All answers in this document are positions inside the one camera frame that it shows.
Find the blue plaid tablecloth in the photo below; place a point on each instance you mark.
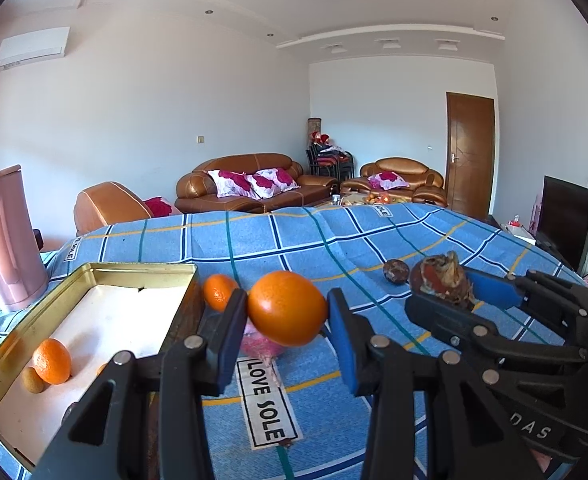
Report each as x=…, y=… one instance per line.
x=314, y=245

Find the black television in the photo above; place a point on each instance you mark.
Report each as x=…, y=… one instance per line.
x=566, y=220

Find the red mango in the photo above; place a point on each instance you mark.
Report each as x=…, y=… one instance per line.
x=259, y=346

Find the wooden coffee table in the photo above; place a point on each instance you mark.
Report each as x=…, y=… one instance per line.
x=354, y=199

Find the brown leather sofa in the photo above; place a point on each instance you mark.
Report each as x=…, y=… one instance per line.
x=199, y=190

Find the stack of dark chairs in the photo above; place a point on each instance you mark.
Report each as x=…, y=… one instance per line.
x=330, y=160

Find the brown leather armchair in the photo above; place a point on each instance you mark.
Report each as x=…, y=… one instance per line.
x=109, y=207
x=424, y=180

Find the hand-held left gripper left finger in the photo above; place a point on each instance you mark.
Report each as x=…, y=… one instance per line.
x=226, y=345

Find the white wall air conditioner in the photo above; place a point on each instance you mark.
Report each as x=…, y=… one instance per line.
x=34, y=47

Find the tall patterned vase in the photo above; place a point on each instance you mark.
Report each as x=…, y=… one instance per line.
x=314, y=127

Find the gold metal tin box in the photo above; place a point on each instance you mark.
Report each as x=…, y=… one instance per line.
x=124, y=310

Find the white television stand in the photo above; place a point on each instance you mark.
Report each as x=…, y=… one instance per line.
x=516, y=232

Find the orange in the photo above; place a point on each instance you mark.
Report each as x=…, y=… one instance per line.
x=51, y=362
x=286, y=307
x=217, y=291
x=103, y=370

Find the dark passion fruit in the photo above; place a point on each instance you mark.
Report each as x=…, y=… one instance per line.
x=395, y=272

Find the pink electric kettle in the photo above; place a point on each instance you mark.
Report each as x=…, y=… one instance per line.
x=9, y=240

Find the brown wooden door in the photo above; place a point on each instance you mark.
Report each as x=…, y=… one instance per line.
x=470, y=155

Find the shrivelled brown fruit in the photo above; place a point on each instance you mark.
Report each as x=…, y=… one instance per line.
x=439, y=275

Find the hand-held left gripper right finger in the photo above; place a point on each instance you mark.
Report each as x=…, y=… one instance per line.
x=344, y=355

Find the white red floral pillow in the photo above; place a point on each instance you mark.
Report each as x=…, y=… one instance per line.
x=388, y=180
x=230, y=184
x=274, y=182

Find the red plush toy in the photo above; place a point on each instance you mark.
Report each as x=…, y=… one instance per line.
x=320, y=137

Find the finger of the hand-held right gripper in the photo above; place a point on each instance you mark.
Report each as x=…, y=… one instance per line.
x=494, y=290
x=444, y=320

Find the small brown kiwi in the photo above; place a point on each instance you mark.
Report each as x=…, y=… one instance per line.
x=33, y=381

